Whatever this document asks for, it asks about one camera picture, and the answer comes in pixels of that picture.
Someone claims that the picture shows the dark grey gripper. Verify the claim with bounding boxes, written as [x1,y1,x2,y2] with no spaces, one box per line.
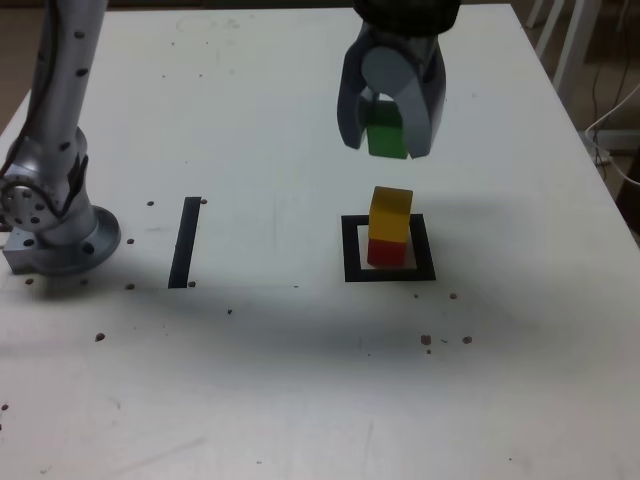
[337,23,447,161]

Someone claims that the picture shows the green cube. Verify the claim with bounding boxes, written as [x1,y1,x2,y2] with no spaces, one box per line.
[360,99,407,160]

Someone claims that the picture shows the yellow cube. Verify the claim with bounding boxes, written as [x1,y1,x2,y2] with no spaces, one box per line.
[368,185,415,245]

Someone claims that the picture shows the red cube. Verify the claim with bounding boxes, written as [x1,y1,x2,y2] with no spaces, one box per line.
[367,237,407,268]

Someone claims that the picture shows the black tape square outline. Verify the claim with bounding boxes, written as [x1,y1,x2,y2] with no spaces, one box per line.
[340,213,437,284]

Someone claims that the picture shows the white furniture leg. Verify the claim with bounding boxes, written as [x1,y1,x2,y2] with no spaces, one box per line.
[534,0,566,54]
[524,0,549,29]
[552,0,600,94]

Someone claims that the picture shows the black tape strip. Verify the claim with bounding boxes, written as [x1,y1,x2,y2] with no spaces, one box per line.
[167,196,202,290]

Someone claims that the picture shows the dark brown furniture piece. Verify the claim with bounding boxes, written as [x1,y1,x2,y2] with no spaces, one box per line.
[615,149,640,246]

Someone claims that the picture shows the white cable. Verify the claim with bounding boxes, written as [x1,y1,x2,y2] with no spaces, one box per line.
[583,82,640,187]

